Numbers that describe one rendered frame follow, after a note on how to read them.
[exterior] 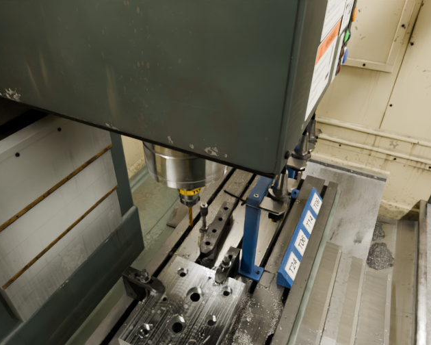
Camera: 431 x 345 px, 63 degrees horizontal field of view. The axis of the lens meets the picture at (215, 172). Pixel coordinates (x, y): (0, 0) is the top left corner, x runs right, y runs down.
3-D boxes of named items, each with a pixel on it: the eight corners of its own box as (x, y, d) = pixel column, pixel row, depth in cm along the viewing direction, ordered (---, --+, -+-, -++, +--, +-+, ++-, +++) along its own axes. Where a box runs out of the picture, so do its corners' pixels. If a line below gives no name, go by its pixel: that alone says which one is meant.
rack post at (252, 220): (263, 270, 115) (273, 203, 97) (258, 282, 112) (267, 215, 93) (236, 259, 119) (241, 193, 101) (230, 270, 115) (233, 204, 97)
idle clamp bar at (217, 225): (234, 215, 136) (235, 203, 132) (210, 267, 116) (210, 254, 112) (223, 212, 137) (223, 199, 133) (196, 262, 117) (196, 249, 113)
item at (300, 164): (308, 162, 111) (308, 160, 110) (304, 172, 107) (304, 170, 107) (286, 157, 113) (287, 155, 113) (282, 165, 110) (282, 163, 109)
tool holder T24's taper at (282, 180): (276, 183, 100) (278, 164, 96) (290, 189, 98) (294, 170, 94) (269, 192, 97) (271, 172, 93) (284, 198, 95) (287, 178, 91)
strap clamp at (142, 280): (169, 304, 105) (165, 273, 96) (163, 313, 103) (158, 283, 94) (133, 287, 110) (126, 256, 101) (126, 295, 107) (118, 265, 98)
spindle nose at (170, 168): (161, 137, 75) (157, 85, 67) (235, 146, 72) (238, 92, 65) (133, 184, 62) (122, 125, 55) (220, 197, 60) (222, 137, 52)
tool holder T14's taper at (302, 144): (294, 146, 115) (297, 128, 111) (308, 148, 114) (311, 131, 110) (293, 153, 112) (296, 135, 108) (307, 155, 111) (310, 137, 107)
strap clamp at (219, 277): (239, 270, 115) (241, 239, 106) (221, 302, 106) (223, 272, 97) (229, 266, 116) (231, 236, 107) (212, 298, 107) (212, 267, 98)
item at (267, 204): (288, 205, 95) (289, 202, 95) (282, 217, 91) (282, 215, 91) (264, 197, 98) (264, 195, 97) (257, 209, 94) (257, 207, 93)
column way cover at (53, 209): (128, 220, 133) (102, 94, 101) (24, 328, 99) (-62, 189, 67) (118, 216, 134) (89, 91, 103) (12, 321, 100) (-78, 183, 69)
